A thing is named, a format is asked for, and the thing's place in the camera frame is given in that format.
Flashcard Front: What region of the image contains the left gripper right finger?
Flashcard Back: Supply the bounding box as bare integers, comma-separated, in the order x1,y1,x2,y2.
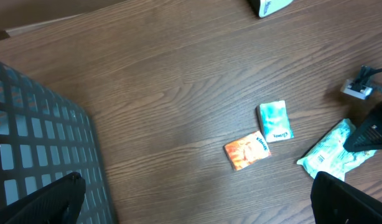
310,171,382,224

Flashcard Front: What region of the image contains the orange packet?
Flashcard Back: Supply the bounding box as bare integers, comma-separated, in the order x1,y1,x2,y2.
224,131,271,171

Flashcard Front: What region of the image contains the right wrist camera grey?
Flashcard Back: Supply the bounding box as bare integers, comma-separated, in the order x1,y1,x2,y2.
340,79,373,100

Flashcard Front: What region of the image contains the grey plastic mesh basket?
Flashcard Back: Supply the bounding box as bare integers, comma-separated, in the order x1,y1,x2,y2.
0,62,118,223

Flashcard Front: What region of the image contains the white barcode scanner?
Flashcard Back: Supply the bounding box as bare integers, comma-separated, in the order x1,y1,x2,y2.
248,0,293,18

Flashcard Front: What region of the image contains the teal wet wipes pack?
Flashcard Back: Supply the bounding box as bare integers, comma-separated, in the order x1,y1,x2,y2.
297,119,376,181

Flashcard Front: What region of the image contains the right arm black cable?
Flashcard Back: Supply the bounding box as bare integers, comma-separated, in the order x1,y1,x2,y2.
354,64,382,100

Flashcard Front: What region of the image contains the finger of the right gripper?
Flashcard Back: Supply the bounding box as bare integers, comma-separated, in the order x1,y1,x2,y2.
343,101,382,152

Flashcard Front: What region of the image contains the small green white packet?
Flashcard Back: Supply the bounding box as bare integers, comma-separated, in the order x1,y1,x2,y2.
256,100,294,142

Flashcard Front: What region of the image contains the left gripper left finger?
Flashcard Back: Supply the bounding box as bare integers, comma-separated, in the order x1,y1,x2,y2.
0,172,86,224

